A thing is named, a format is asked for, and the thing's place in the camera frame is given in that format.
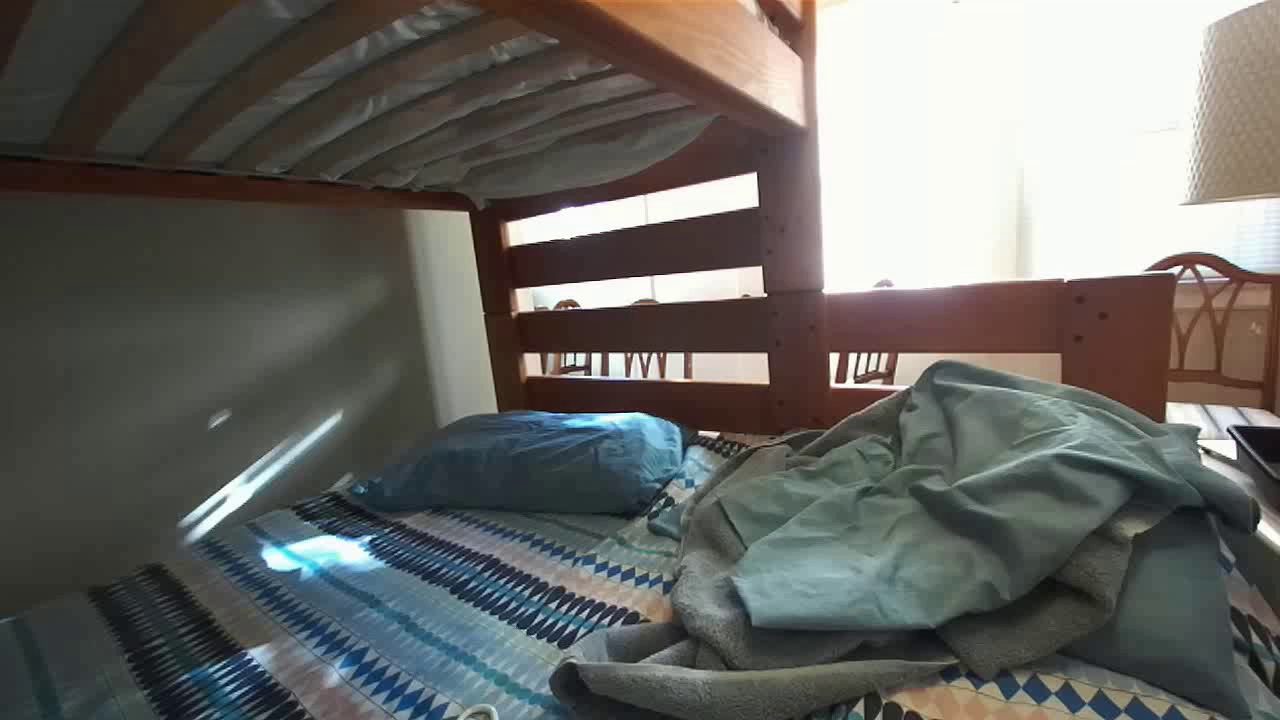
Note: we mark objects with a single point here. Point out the light blue towel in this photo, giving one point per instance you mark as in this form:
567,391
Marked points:
952,498

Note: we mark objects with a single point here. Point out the dark blue pillow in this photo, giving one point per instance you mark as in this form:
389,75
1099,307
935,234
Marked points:
532,460

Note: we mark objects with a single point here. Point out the upper bunk mattress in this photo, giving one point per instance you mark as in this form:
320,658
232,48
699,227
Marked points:
365,95

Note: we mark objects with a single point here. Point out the grey fleece blanket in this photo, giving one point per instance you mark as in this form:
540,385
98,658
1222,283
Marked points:
744,640

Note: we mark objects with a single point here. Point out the patterned blue bedspread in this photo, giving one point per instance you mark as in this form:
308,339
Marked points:
345,612

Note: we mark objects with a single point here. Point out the wooden chair back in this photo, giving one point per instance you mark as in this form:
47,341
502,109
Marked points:
1226,331

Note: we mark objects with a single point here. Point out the teal pillow under blanket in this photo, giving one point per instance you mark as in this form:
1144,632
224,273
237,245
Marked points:
1175,624

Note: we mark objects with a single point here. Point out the black tray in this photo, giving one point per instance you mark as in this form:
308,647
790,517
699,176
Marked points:
1258,454

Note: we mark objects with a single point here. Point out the white lampshade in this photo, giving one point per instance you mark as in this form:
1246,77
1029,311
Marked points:
1237,109

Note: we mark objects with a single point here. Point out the wooden bunk bed frame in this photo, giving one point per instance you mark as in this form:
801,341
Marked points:
699,289

